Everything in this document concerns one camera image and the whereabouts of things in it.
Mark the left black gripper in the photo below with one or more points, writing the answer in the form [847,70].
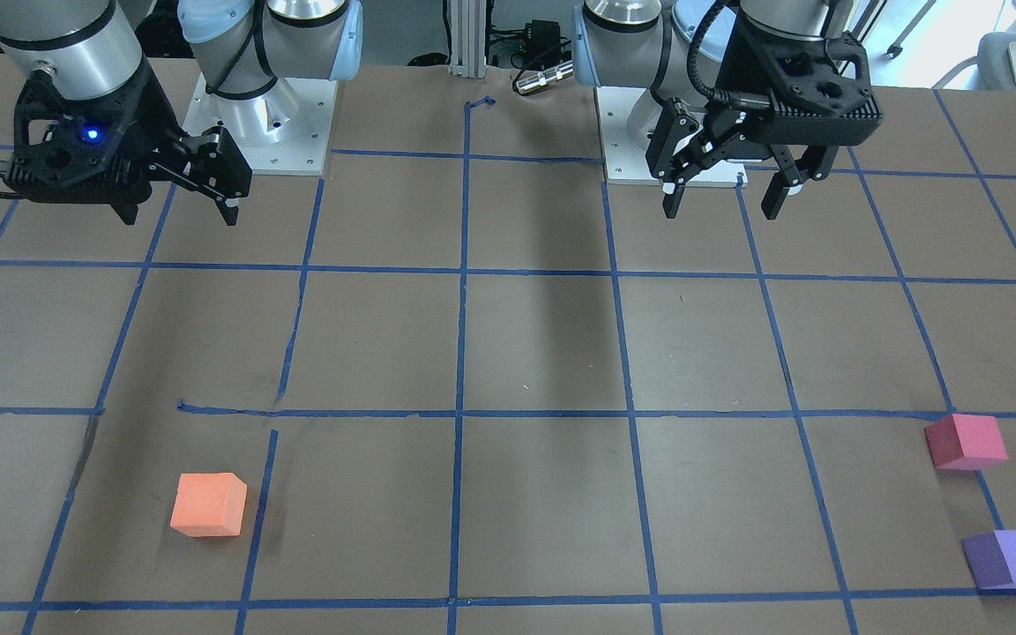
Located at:
[731,81]

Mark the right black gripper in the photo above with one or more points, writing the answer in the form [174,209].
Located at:
[148,117]

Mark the orange foam block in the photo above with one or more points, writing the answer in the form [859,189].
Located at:
[209,505]

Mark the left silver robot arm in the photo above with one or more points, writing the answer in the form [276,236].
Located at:
[676,51]

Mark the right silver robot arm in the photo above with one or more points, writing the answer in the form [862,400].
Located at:
[90,47]

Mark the silver cylindrical connector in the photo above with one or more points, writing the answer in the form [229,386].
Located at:
[531,82]

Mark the black power adapter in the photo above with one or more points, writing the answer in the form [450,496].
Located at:
[540,38]

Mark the red foam block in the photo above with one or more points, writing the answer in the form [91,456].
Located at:
[965,442]

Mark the purple foam block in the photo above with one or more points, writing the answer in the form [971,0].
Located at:
[992,559]

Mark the aluminium frame post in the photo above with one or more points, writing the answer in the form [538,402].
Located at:
[467,38]

